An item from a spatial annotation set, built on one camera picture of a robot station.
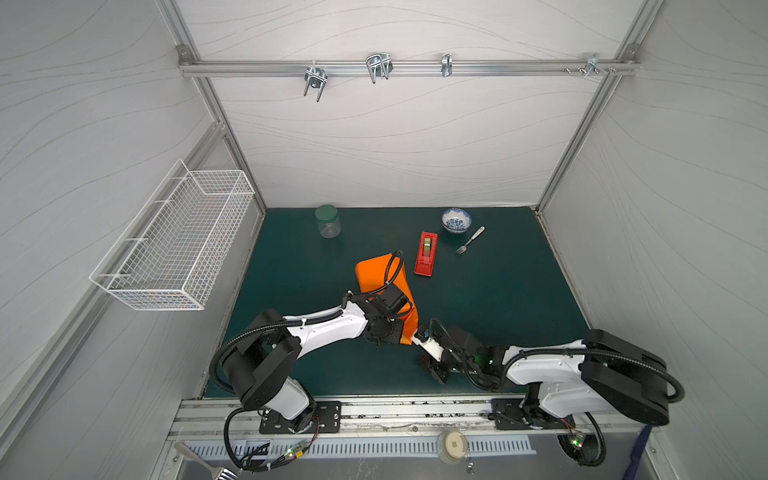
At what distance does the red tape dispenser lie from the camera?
1.00m

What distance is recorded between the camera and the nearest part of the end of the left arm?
0.63m

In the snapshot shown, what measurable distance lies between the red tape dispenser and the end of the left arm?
0.27 m
